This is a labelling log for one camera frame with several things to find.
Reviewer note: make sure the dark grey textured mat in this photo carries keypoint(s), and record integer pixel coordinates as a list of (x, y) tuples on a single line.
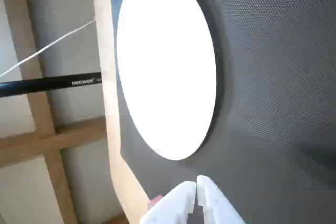
[(275, 90)]

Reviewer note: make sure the white round paper plate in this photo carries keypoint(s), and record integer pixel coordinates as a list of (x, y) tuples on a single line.
[(168, 64)]

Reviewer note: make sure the brown wooden frame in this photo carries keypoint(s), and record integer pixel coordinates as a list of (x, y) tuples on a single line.
[(44, 119)]

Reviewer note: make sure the small pink piece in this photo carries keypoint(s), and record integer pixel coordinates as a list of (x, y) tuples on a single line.
[(155, 200)]

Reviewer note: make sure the black Neewer stand pole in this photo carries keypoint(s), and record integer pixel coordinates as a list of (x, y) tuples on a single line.
[(39, 84)]

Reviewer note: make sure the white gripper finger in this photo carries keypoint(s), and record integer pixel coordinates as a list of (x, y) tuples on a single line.
[(215, 203), (170, 203)]

